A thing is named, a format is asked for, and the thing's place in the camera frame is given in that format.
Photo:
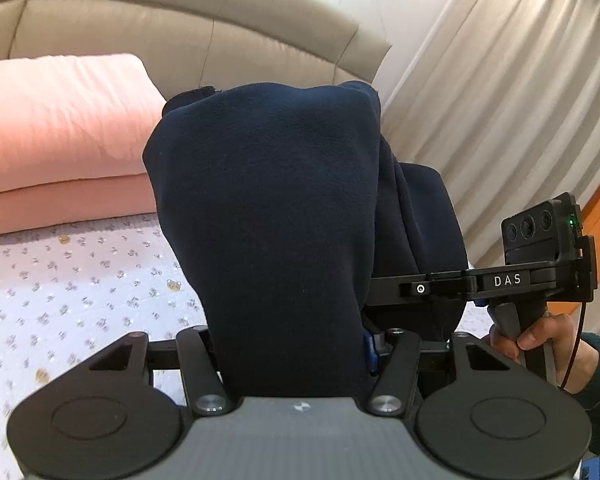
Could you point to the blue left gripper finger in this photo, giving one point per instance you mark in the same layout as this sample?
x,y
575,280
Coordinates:
x,y
371,355

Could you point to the navy striped track jacket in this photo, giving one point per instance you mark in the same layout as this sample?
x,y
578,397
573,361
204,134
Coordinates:
x,y
281,204

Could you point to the person's right hand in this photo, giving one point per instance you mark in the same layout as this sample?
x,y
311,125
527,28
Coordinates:
x,y
575,360

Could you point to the beige pleated curtain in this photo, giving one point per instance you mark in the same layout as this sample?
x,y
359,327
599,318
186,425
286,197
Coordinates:
x,y
505,103

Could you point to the floral white bed sheet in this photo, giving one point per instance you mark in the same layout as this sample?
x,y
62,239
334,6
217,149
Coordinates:
x,y
68,291

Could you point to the beige padded headboard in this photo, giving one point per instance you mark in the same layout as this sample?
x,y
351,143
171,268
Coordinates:
x,y
186,44

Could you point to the folded pink blanket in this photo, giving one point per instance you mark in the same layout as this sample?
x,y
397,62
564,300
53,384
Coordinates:
x,y
72,134

